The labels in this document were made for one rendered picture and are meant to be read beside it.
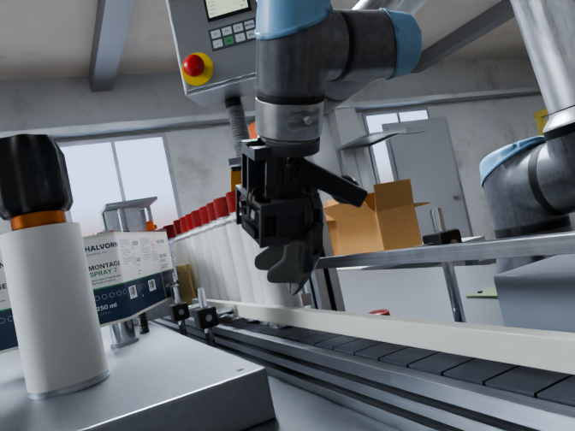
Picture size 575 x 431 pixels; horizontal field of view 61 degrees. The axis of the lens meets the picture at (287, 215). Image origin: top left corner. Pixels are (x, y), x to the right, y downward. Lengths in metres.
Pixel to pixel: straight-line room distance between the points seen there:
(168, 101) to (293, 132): 5.07
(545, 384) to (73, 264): 0.48
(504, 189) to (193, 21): 0.61
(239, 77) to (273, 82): 0.40
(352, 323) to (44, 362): 0.34
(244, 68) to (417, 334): 0.63
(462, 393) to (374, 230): 2.13
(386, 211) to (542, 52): 1.76
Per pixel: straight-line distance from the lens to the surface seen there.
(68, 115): 5.40
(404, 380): 0.40
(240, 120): 0.98
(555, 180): 0.81
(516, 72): 8.77
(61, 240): 0.61
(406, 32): 0.59
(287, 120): 0.52
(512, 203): 0.86
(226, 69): 0.91
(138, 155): 5.33
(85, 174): 5.23
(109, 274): 0.85
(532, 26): 0.82
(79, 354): 0.61
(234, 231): 0.75
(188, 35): 0.96
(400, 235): 2.52
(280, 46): 0.50
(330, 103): 0.65
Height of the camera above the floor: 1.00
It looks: 2 degrees up
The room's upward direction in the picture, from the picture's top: 12 degrees counter-clockwise
